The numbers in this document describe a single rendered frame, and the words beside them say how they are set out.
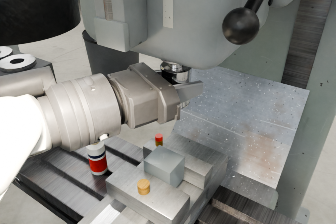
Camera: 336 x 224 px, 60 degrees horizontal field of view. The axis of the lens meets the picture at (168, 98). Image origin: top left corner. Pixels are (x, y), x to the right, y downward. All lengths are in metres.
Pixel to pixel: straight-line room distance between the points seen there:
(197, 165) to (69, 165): 0.34
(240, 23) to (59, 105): 0.22
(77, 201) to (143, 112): 0.36
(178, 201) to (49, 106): 0.28
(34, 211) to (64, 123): 1.63
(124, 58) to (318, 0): 1.84
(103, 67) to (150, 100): 2.04
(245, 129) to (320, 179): 1.42
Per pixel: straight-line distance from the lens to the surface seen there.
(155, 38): 0.32
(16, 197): 2.08
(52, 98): 0.36
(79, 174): 0.75
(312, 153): 0.89
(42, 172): 0.78
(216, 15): 0.29
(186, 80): 0.42
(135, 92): 0.38
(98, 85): 0.37
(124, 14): 0.29
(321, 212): 2.01
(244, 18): 0.24
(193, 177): 0.59
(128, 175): 0.57
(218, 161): 0.66
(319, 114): 0.82
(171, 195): 0.54
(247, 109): 0.81
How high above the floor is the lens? 1.46
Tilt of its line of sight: 33 degrees down
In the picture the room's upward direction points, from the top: straight up
